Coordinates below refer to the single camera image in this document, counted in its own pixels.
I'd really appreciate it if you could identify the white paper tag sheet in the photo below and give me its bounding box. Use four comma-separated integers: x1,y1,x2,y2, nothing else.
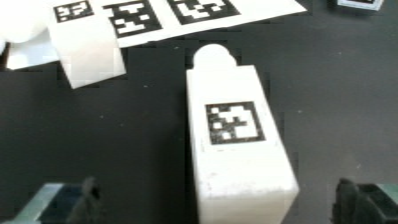
100,0,306,48

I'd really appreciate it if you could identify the white chair leg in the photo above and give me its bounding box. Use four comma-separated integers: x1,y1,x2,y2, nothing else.
45,0,126,89
187,44,299,224

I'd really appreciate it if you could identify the white chair leg rear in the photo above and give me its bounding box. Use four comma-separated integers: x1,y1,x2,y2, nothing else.
45,0,126,89

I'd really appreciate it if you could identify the white chair leg front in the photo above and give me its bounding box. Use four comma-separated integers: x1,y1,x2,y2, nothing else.
187,44,299,224

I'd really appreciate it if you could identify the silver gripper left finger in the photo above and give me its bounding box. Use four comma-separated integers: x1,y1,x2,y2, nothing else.
11,177,105,224

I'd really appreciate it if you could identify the white tagged cube right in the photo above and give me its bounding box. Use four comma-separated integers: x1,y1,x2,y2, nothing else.
338,0,384,11

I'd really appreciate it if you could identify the white chair side plank front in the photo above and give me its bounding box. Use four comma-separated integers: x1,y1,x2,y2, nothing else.
0,0,59,70

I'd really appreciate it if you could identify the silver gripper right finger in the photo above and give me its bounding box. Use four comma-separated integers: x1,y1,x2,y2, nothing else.
332,178,398,224

